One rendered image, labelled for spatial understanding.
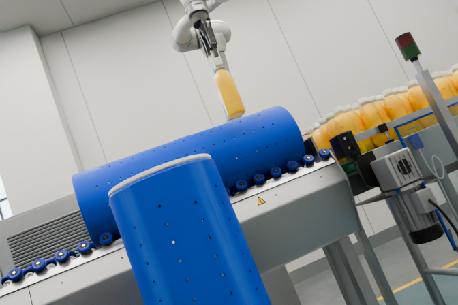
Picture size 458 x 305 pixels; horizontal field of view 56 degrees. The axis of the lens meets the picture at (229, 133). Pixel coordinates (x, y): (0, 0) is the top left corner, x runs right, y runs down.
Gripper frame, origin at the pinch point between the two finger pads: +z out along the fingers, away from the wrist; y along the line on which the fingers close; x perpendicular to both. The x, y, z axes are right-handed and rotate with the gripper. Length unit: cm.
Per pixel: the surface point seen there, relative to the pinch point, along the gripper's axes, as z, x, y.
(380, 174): 62, 41, 9
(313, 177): 54, 24, -7
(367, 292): 101, 29, -12
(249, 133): 30.5, 4.8, -5.7
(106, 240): 52, -56, -9
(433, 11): -106, 364, -236
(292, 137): 36.7, 21.0, -5.3
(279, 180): 51, 11, -9
